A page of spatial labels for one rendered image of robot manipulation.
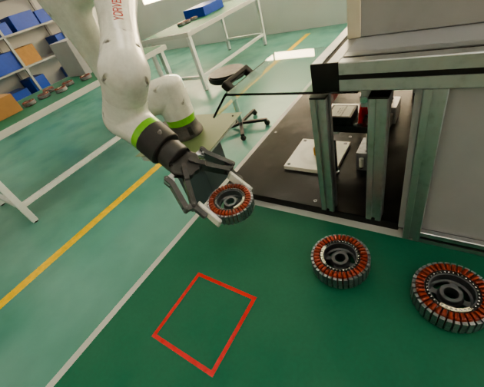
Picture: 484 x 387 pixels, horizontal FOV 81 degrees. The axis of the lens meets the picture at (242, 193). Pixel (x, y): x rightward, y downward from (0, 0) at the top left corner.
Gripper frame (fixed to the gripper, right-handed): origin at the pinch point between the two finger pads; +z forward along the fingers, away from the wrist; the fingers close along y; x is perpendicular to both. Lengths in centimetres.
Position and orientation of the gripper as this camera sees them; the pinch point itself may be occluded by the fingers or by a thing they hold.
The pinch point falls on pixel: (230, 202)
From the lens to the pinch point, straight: 68.6
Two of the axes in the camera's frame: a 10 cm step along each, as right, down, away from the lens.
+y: -5.9, 6.3, -5.0
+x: 2.4, -4.5, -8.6
